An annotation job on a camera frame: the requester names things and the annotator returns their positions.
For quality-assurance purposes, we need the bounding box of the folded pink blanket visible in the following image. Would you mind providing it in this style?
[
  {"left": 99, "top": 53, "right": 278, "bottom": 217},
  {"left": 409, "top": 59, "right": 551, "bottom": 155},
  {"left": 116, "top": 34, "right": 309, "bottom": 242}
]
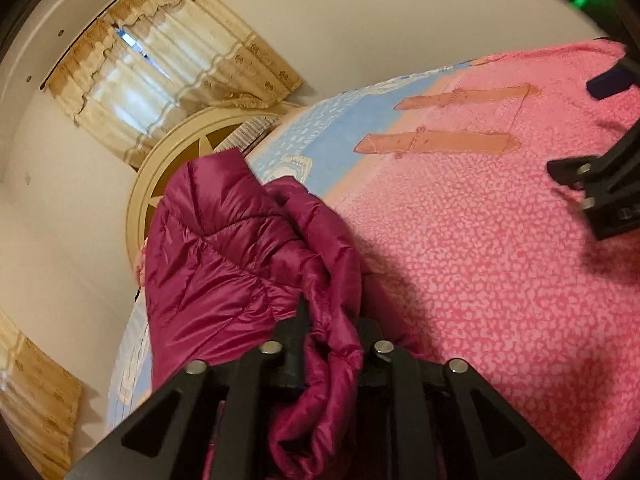
[{"left": 134, "top": 240, "right": 146, "bottom": 288}]

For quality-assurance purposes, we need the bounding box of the black curtain rod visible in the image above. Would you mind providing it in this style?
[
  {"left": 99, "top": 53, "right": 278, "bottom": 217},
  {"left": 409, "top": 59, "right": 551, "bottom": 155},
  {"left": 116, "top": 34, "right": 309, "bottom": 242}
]
[{"left": 39, "top": 0, "right": 174, "bottom": 91}]

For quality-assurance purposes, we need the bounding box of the cream floral side curtain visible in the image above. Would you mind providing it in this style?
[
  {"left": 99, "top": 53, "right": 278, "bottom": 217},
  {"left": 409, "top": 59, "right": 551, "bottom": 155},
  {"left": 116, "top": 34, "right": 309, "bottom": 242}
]
[{"left": 1, "top": 315, "right": 82, "bottom": 479}]

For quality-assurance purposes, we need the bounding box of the magenta puffer jacket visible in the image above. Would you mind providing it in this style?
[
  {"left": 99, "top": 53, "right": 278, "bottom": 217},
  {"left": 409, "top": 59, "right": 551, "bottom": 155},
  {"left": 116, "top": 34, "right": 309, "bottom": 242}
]
[{"left": 143, "top": 147, "right": 432, "bottom": 480}]

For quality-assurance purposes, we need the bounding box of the striped pillow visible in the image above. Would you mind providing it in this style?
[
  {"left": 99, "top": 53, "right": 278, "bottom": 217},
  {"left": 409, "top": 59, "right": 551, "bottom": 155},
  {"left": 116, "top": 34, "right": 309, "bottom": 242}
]
[{"left": 214, "top": 116, "right": 280, "bottom": 155}]

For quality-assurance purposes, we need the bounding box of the cream arched wooden headboard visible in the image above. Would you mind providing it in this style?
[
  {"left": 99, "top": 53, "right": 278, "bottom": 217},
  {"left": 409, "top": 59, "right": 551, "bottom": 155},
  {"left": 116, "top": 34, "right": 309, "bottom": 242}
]
[{"left": 125, "top": 102, "right": 303, "bottom": 264}]

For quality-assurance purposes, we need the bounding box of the pink and blue bedspread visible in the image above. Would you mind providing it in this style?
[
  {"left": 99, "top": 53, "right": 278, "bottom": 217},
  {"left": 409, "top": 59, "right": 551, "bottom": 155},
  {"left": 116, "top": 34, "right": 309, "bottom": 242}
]
[{"left": 102, "top": 38, "right": 640, "bottom": 480}]

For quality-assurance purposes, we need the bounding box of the cream floral centre curtain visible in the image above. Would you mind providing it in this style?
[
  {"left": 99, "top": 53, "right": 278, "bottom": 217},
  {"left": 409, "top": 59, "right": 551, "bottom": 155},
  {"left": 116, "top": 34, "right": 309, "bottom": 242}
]
[{"left": 47, "top": 0, "right": 303, "bottom": 168}]

